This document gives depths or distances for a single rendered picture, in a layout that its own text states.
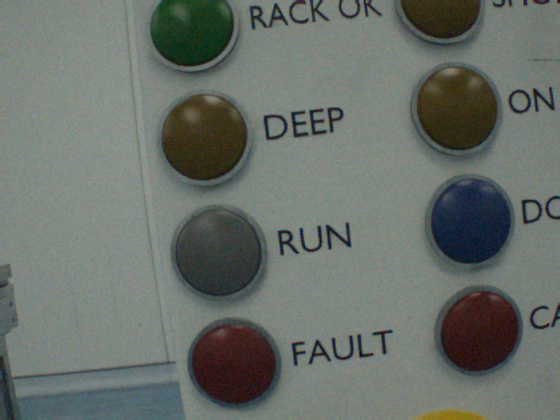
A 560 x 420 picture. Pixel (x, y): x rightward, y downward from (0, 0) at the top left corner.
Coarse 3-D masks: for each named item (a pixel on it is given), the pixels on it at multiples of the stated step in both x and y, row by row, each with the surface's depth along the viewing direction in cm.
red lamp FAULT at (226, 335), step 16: (208, 336) 25; (224, 336) 25; (240, 336) 25; (256, 336) 25; (208, 352) 25; (224, 352) 25; (240, 352) 25; (256, 352) 25; (272, 352) 25; (192, 368) 26; (208, 368) 25; (224, 368) 25; (240, 368) 25; (256, 368) 25; (272, 368) 25; (208, 384) 25; (224, 384) 25; (240, 384) 25; (256, 384) 25; (224, 400) 25; (240, 400) 25
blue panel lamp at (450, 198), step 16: (448, 192) 25; (464, 192) 25; (480, 192) 25; (496, 192) 25; (448, 208) 25; (464, 208) 25; (480, 208) 25; (496, 208) 25; (432, 224) 25; (448, 224) 25; (464, 224) 25; (480, 224) 25; (496, 224) 25; (448, 240) 25; (464, 240) 25; (480, 240) 25; (496, 240) 25; (448, 256) 25; (464, 256) 25; (480, 256) 25
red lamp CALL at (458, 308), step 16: (464, 304) 25; (480, 304) 25; (496, 304) 25; (448, 320) 25; (464, 320) 25; (480, 320) 25; (496, 320) 25; (512, 320) 25; (448, 336) 25; (464, 336) 25; (480, 336) 25; (496, 336) 25; (512, 336) 25; (448, 352) 25; (464, 352) 25; (480, 352) 25; (496, 352) 25; (464, 368) 25; (480, 368) 25
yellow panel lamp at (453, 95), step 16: (432, 80) 25; (448, 80) 24; (464, 80) 24; (480, 80) 25; (432, 96) 25; (448, 96) 24; (464, 96) 24; (480, 96) 24; (432, 112) 25; (448, 112) 24; (464, 112) 24; (480, 112) 24; (496, 112) 25; (432, 128) 25; (448, 128) 25; (464, 128) 25; (480, 128) 25; (448, 144) 25; (464, 144) 25
